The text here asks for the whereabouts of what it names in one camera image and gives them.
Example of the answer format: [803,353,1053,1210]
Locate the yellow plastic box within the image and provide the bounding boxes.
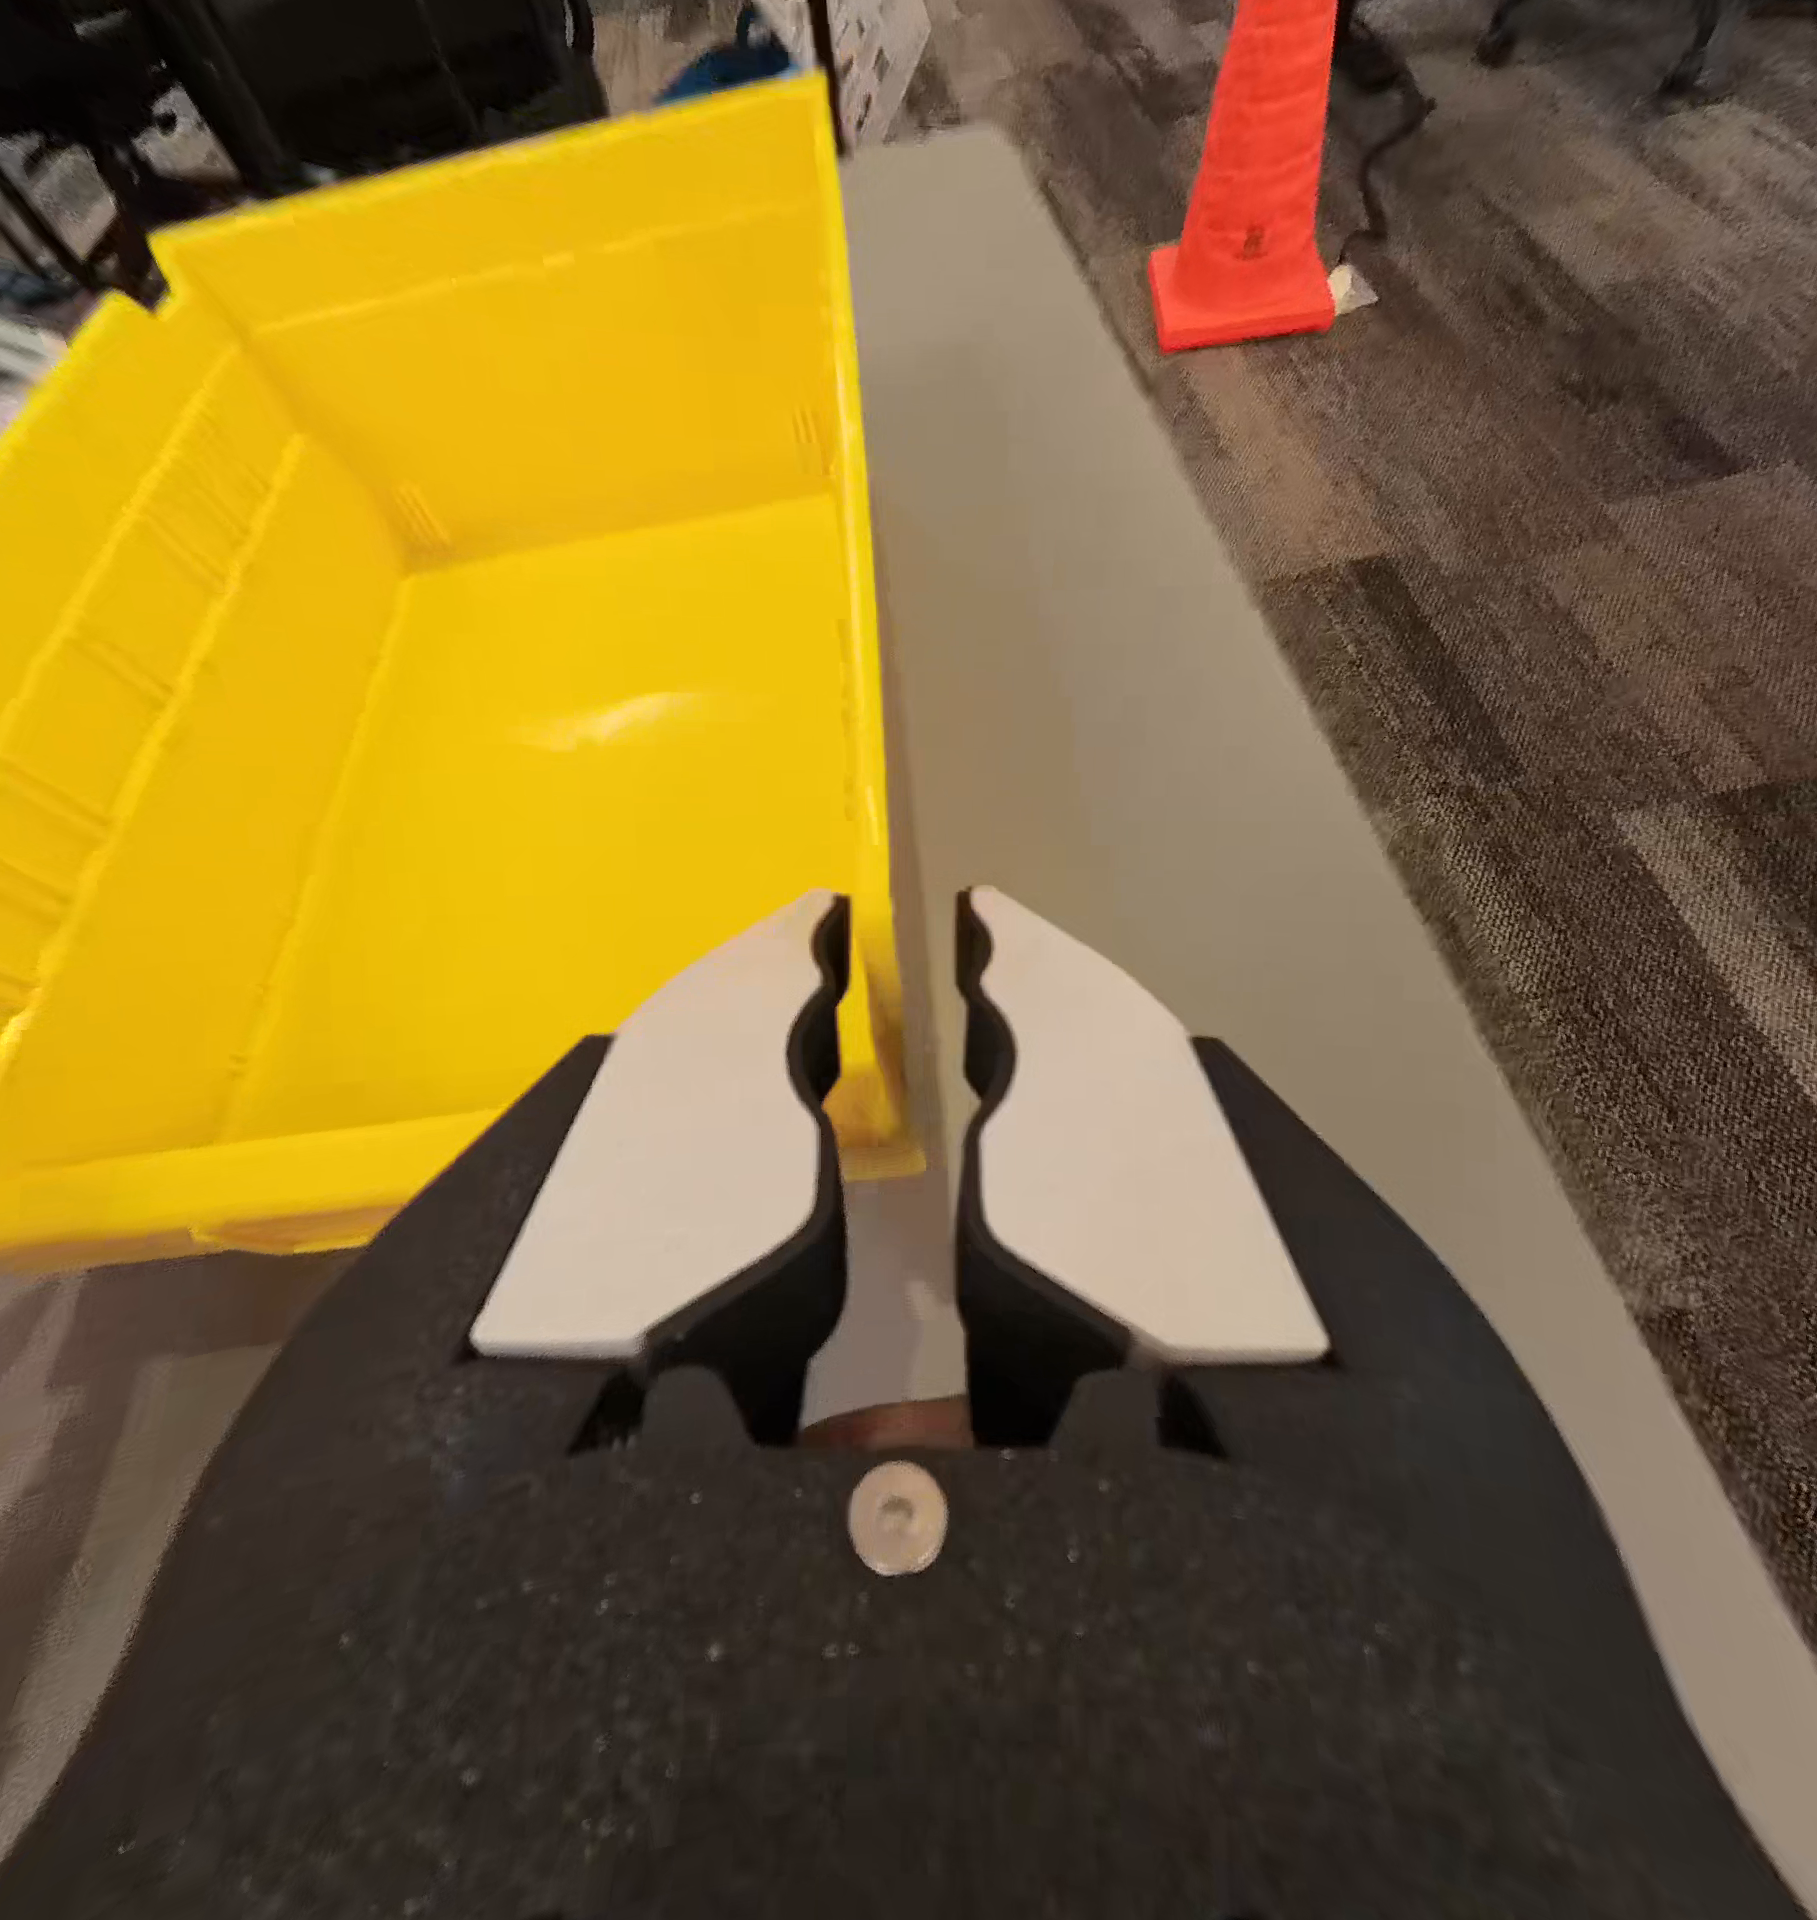
[0,73,931,1281]

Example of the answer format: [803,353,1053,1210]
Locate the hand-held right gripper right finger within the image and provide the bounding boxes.
[950,883,1336,1449]

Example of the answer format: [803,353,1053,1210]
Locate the black cable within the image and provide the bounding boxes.
[1333,40,1440,281]

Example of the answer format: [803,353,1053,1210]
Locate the black office chair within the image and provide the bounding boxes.
[142,0,613,197]
[1475,0,1752,110]

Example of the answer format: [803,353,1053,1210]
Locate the orange traffic cone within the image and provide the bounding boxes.
[1148,0,1346,357]

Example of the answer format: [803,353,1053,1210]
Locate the white printed sheet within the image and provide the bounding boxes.
[825,0,934,154]

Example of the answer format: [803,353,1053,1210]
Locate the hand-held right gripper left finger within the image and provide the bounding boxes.
[467,885,854,1449]

